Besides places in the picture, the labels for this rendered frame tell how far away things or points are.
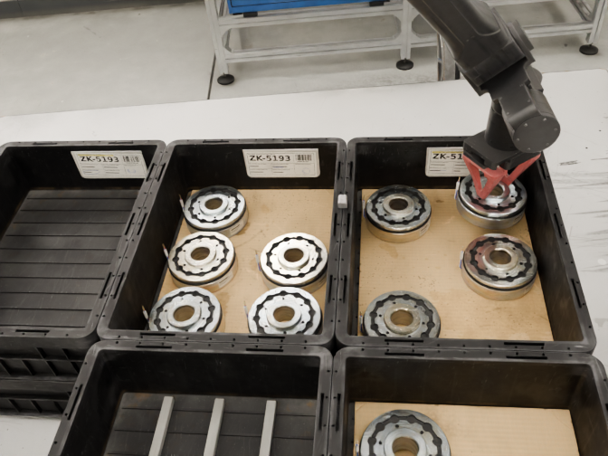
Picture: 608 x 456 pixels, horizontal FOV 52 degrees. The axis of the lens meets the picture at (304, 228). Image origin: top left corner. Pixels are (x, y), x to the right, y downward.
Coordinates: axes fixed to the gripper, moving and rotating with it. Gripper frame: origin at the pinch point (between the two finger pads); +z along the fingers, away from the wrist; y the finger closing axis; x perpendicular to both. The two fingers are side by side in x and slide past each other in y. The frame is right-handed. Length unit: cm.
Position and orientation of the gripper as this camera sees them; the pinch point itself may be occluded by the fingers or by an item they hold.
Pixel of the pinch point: (493, 186)
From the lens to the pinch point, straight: 99.5
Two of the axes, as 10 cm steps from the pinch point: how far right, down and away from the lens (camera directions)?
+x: -5.4, -5.8, 6.1
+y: 8.4, -4.1, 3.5
